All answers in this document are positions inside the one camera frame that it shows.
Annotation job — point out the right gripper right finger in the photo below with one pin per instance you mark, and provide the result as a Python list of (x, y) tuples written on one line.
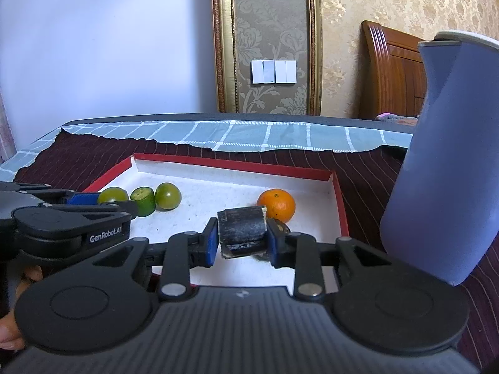
[(303, 256)]

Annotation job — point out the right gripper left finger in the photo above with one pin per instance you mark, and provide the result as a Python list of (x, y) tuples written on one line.
[(184, 251)]

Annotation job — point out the green tomato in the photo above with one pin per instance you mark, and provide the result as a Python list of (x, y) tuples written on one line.
[(112, 194), (167, 196)]

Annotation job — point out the black sugarcane piece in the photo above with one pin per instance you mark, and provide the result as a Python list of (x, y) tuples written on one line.
[(241, 231)]

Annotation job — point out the cut green lime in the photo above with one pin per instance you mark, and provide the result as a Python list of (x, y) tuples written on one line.
[(144, 198)]

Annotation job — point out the knobby sugarcane piece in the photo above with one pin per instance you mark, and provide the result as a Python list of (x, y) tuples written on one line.
[(274, 245)]

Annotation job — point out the person's left hand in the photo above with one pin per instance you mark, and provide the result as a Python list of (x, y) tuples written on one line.
[(11, 337)]

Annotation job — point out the red shallow cardboard box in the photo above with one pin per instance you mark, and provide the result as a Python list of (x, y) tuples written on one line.
[(208, 187)]

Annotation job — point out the dark maroon striped cloth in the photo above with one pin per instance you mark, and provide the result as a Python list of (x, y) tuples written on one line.
[(366, 181)]

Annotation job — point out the teal checked tablecloth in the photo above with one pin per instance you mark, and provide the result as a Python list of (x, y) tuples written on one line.
[(230, 135)]

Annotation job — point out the blue electric kettle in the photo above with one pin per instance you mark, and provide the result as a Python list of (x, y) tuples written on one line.
[(442, 215)]

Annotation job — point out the clothes pile on bed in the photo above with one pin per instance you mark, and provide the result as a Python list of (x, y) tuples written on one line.
[(396, 119)]

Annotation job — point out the wooden bed headboard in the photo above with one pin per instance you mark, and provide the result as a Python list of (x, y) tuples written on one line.
[(395, 80)]

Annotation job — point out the white wall switch panel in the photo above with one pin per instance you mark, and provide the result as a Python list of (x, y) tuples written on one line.
[(273, 71)]

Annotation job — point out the gold picture frame panel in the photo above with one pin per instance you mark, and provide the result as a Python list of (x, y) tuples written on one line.
[(247, 30)]

